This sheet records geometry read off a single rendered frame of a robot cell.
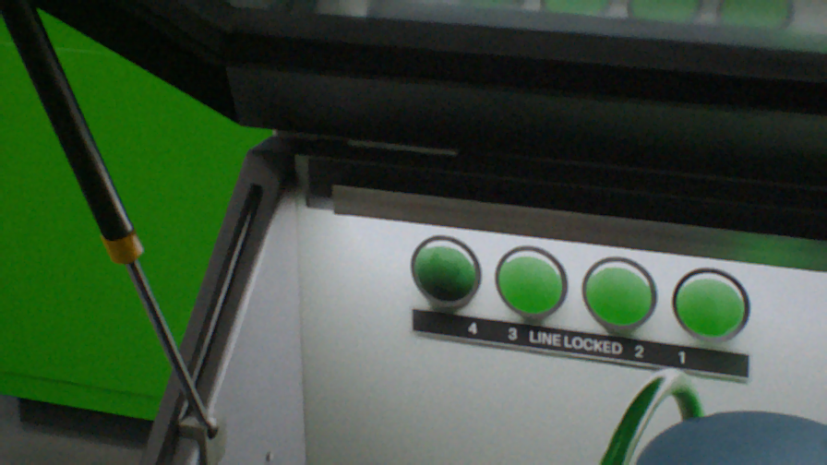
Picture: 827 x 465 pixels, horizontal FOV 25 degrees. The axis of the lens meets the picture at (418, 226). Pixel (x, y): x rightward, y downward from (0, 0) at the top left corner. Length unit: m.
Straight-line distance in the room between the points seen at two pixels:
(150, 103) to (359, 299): 2.52
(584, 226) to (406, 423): 0.22
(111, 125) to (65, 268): 0.36
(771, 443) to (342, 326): 0.76
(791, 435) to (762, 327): 0.63
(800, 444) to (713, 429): 0.03
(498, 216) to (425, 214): 0.05
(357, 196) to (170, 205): 2.61
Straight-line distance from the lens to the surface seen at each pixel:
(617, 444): 0.92
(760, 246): 1.15
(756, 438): 0.57
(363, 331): 1.29
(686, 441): 0.57
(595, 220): 1.17
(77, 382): 4.12
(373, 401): 1.31
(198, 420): 1.19
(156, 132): 3.79
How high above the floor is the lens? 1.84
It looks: 20 degrees down
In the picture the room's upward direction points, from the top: 1 degrees counter-clockwise
